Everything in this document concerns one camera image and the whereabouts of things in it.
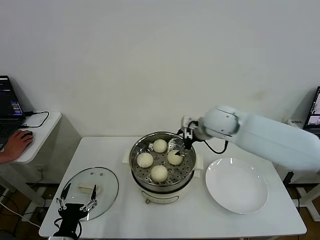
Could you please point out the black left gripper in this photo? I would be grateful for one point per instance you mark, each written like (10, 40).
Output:
(72, 216)

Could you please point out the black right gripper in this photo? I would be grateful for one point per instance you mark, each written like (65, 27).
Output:
(188, 137)

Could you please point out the white steamed baozi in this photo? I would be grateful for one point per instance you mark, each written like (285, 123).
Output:
(160, 145)
(159, 173)
(173, 160)
(144, 160)

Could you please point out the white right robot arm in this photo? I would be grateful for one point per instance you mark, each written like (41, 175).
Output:
(262, 135)

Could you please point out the person's bare forearm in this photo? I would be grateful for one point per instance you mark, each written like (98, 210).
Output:
(2, 157)

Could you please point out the person's bare hand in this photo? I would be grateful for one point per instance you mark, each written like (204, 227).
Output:
(17, 146)

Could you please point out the white electric cooker pot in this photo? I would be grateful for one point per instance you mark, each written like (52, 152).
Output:
(162, 196)

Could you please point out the white floor power strip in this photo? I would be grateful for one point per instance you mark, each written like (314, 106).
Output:
(28, 218)

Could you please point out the white round plate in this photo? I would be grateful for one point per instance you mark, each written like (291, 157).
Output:
(235, 185)

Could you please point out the white rounded side table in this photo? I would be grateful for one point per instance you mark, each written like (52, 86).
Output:
(47, 130)

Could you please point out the black computer mouse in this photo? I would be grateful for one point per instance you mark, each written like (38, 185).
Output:
(30, 133)

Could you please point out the black laptop with dock icons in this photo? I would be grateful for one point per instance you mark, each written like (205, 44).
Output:
(10, 100)

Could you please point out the white side table with label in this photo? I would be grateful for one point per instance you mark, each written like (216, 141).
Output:
(311, 198)

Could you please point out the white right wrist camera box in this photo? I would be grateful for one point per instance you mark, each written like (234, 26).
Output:
(187, 122)

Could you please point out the grey laptop showing camera windows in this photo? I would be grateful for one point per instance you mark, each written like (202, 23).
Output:
(313, 112)

